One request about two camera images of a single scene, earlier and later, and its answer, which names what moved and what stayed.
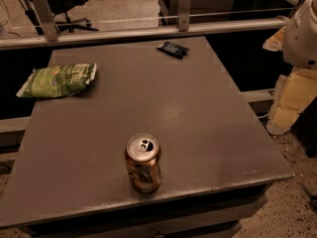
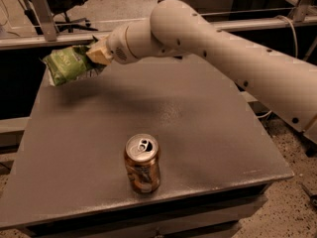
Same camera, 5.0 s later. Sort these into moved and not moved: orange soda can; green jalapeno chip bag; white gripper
Moved: green jalapeno chip bag; white gripper
Not moved: orange soda can
